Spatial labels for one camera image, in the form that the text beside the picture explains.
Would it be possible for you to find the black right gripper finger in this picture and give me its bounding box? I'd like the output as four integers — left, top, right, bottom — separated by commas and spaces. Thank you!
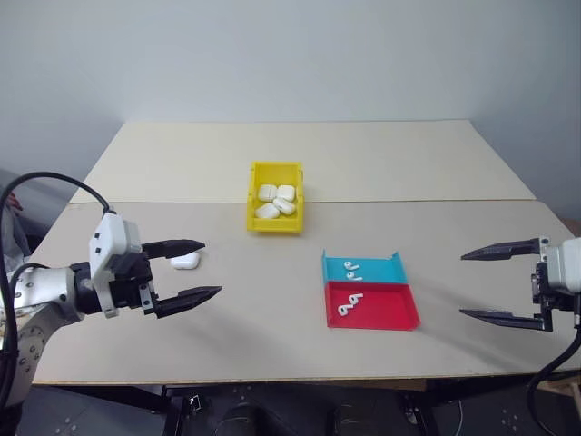
460, 236, 546, 262
458, 308, 554, 333

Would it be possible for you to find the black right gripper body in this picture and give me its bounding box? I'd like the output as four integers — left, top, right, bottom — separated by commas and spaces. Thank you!
530, 260, 581, 329

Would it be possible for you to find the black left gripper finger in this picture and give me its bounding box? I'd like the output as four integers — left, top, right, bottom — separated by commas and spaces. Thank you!
153, 285, 223, 320
141, 238, 207, 262

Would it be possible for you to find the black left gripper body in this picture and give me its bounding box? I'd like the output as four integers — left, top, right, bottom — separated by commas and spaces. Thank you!
107, 251, 160, 318

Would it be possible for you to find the yellow plastic bin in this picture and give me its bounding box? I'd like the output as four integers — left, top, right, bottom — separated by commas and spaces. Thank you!
246, 160, 304, 236

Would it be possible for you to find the red plastic tray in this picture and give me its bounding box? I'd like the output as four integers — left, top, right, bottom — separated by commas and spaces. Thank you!
323, 280, 422, 330

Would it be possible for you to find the blue plastic tray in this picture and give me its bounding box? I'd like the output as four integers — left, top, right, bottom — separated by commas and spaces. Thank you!
320, 248, 409, 285

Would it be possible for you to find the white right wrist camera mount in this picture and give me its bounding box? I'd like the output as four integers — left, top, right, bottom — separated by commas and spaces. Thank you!
542, 236, 581, 294

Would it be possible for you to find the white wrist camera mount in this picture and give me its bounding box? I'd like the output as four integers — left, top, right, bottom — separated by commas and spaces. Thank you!
88, 212, 143, 319
542, 236, 581, 294

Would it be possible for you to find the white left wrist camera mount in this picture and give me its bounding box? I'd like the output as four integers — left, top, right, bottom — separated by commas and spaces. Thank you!
88, 212, 143, 319

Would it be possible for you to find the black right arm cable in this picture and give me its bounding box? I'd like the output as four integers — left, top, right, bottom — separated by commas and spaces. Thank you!
525, 325, 581, 436

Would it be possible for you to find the light wooden frame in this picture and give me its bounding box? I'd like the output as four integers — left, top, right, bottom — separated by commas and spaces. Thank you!
537, 376, 581, 412

